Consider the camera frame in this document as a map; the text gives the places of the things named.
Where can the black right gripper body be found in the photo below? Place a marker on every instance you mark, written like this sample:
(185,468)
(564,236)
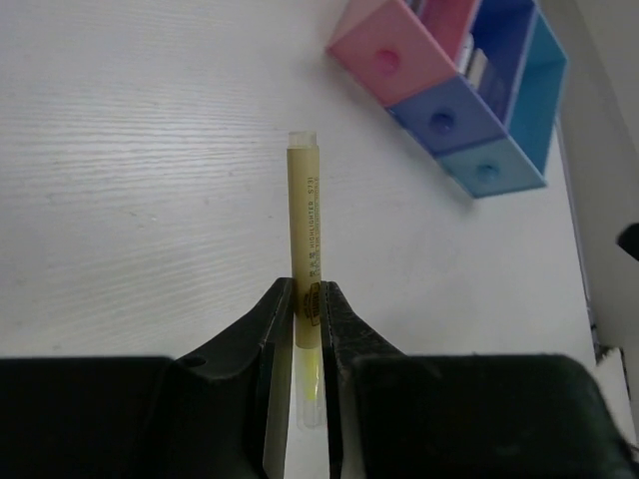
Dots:
(628,240)

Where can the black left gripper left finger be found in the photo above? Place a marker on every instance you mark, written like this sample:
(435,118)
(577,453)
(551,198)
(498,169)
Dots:
(231,409)

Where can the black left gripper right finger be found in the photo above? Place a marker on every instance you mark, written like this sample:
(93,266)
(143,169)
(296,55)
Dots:
(348,345)

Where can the yellow highlighter pen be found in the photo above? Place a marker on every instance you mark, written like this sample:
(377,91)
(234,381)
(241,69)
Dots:
(303,163)

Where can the pink blue three-compartment organizer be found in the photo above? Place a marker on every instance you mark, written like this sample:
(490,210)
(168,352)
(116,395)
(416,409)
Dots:
(476,83)

